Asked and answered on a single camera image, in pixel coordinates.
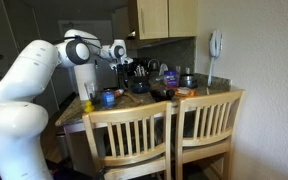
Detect clear plastic cup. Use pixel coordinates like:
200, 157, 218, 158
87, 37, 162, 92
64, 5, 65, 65
84, 81, 98, 101

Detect steel pot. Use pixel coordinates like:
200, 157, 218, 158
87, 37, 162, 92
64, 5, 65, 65
179, 74, 198, 88

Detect white paper towel roll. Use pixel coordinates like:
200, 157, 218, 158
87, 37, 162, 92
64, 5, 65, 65
74, 63, 97, 101

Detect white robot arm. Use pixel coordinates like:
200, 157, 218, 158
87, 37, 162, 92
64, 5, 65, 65
0, 29, 132, 180

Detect right wooden chair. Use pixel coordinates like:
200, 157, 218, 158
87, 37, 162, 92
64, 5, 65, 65
175, 90, 245, 180

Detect chrome kitchen faucet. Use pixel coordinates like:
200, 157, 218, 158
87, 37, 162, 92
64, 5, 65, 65
148, 59, 160, 71

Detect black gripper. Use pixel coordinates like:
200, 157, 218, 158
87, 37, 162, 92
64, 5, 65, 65
117, 64, 129, 89

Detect white wall phone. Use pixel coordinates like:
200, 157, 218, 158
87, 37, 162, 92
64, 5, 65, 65
207, 29, 222, 86

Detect white plate in rack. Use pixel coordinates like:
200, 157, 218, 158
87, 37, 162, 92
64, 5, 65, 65
159, 63, 168, 76

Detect left wooden chair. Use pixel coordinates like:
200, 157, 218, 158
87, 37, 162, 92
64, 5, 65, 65
82, 101, 172, 180

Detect wooden chair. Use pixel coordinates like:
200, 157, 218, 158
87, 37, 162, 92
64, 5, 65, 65
175, 90, 245, 180
82, 101, 172, 180

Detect wooden upper cabinets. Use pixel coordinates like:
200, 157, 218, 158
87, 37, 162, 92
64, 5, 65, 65
128, 0, 198, 48

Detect yellow rubber duck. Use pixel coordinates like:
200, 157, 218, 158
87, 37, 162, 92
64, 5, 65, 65
84, 100, 95, 113

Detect blue tin can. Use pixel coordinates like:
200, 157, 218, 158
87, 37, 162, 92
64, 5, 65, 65
102, 90, 115, 109

